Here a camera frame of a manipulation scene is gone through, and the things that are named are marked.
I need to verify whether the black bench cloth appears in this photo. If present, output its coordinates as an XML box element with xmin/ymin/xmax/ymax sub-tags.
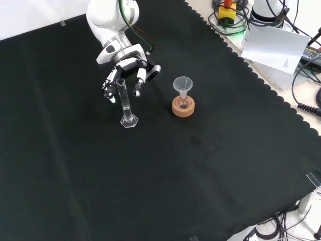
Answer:
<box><xmin>0</xmin><ymin>0</ymin><xmax>321</xmax><ymax>241</ymax></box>

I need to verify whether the cork ring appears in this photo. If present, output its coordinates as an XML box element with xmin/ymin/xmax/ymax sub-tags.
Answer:
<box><xmin>172</xmin><ymin>96</ymin><xmax>196</xmax><ymax>118</ymax></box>

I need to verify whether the black spiral cable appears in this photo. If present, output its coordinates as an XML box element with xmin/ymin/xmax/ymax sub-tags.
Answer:
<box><xmin>291</xmin><ymin>66</ymin><xmax>321</xmax><ymax>115</ymax></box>

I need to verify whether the black cables round stop button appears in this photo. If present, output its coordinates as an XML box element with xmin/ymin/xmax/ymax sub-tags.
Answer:
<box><xmin>208</xmin><ymin>0</ymin><xmax>251</xmax><ymax>36</ymax></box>

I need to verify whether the white metal post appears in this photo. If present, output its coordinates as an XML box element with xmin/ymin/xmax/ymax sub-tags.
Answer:
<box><xmin>298</xmin><ymin>187</ymin><xmax>321</xmax><ymax>214</ymax></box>

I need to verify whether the black power adapter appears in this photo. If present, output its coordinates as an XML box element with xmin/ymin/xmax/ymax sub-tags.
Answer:
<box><xmin>299</xmin><ymin>46</ymin><xmax>321</xmax><ymax>65</ymax></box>

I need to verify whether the clear round-bottom flask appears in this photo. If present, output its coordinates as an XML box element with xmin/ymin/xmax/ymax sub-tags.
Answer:
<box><xmin>176</xmin><ymin>91</ymin><xmax>191</xmax><ymax>110</ymax></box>

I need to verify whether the black tripod rod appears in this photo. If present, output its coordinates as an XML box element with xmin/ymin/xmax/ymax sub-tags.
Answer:
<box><xmin>307</xmin><ymin>31</ymin><xmax>321</xmax><ymax>46</ymax></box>

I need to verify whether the green and black arm cable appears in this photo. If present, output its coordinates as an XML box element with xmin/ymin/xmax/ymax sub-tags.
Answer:
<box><xmin>119</xmin><ymin>0</ymin><xmax>154</xmax><ymax>55</ymax></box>

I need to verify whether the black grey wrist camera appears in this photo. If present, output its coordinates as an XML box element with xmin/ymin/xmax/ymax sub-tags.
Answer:
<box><xmin>145</xmin><ymin>64</ymin><xmax>162</xmax><ymax>82</ymax></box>

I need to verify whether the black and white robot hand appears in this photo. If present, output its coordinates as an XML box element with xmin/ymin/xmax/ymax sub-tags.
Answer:
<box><xmin>96</xmin><ymin>43</ymin><xmax>148</xmax><ymax>103</ymax></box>

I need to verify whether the clear plastic funnel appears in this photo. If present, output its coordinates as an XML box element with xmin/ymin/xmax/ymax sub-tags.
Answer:
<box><xmin>173</xmin><ymin>76</ymin><xmax>194</xmax><ymax>99</ymax></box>

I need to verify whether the yellow stop button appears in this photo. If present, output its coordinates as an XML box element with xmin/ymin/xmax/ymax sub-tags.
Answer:
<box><xmin>217</xmin><ymin>0</ymin><xmax>237</xmax><ymax>26</ymax></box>

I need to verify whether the pale board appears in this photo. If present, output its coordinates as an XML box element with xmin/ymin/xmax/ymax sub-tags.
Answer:
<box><xmin>241</xmin><ymin>24</ymin><xmax>311</xmax><ymax>75</ymax></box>

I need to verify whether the clear glass graduated cylinder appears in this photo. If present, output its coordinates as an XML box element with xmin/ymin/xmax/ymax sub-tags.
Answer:
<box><xmin>115</xmin><ymin>78</ymin><xmax>139</xmax><ymax>129</ymax></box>

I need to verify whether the coiled black cable bundle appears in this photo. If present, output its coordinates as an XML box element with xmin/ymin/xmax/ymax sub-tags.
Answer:
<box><xmin>242</xmin><ymin>212</ymin><xmax>321</xmax><ymax>241</ymax></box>

